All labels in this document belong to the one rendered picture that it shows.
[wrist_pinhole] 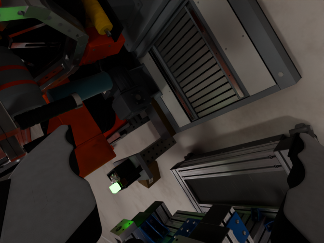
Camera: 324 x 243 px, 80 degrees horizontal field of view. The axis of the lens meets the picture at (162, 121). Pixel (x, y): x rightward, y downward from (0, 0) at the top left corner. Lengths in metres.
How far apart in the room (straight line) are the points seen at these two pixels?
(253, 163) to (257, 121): 0.25
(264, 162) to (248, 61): 0.43
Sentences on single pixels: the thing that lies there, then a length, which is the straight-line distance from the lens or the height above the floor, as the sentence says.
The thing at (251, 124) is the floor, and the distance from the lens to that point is 1.14.
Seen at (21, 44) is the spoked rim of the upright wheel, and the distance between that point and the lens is 0.87.
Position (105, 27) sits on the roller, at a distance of 0.78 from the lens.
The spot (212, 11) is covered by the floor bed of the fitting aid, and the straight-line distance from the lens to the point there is 0.99.
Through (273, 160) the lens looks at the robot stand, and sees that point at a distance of 0.92.
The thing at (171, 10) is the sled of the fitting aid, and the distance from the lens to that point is 1.01.
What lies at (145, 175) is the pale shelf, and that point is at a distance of 1.21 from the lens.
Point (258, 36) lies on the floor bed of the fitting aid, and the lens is 0.91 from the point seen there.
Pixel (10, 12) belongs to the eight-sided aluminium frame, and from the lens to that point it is 0.58.
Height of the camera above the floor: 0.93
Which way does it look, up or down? 36 degrees down
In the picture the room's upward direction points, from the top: 123 degrees counter-clockwise
